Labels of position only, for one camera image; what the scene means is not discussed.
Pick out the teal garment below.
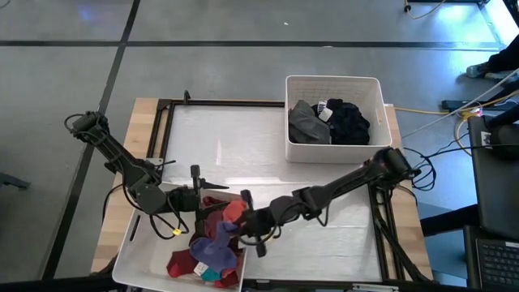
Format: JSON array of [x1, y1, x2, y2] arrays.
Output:
[[199, 267, 223, 283]]

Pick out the white woven plastic basket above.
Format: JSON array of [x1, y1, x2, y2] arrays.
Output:
[[285, 75, 393, 165], [111, 181, 248, 292]]

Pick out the yellow cable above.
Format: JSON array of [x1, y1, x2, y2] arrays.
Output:
[[392, 89, 519, 121]]

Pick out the black monitor panel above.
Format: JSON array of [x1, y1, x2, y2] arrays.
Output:
[[468, 115, 519, 240]]

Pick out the coral red garment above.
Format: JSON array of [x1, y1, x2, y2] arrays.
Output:
[[224, 199, 249, 225]]

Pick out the person's shoe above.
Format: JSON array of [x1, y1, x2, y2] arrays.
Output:
[[465, 61, 492, 79]]

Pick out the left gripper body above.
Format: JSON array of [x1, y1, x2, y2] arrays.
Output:
[[164, 185, 203, 215]]

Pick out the grey Puma boxer shorts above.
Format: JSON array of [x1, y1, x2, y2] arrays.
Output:
[[288, 100, 332, 145]]

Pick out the black rig crossbar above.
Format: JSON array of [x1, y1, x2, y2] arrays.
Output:
[[0, 274, 122, 292]]

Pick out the purple garment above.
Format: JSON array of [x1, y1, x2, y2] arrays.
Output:
[[189, 221, 241, 273]]

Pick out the black laptop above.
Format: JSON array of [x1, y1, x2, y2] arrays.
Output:
[[464, 225, 519, 292]]

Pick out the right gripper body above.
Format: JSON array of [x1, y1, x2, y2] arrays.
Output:
[[238, 205, 285, 241]]

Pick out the grey chair base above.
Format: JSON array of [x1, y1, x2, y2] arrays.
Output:
[[0, 172, 32, 190]]

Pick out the long black trousers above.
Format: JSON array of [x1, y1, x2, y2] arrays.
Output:
[[311, 98, 371, 146]]

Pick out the black power strip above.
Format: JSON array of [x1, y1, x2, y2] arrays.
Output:
[[440, 99, 486, 112]]

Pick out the person's leg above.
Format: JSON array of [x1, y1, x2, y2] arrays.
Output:
[[488, 38, 519, 74]]

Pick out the white cable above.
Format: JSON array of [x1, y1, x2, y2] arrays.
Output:
[[401, 67, 519, 139]]

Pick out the black cable loop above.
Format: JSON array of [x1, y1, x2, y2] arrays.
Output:
[[405, 148, 438, 191]]

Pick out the maroon garment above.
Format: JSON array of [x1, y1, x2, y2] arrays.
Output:
[[165, 248, 200, 279]]

